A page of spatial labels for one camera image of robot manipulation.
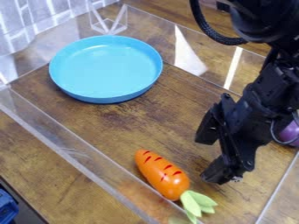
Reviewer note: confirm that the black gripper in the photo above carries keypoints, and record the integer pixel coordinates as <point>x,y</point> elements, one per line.
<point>243,125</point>

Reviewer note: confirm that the orange toy carrot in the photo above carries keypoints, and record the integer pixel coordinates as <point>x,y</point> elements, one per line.
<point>171,182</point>

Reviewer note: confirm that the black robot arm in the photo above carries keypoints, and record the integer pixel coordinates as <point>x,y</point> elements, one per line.
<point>265,21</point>

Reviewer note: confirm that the purple toy eggplant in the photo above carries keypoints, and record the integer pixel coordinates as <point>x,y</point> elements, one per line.
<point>290,134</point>

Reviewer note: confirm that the blue plastic plate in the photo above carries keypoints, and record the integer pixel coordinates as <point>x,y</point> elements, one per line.
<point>106,69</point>

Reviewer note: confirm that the blue object at corner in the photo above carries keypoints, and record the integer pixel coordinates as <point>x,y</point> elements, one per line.
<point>8,208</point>

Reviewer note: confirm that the clear acrylic enclosure wall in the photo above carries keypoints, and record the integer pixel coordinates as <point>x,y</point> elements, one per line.
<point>67,151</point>

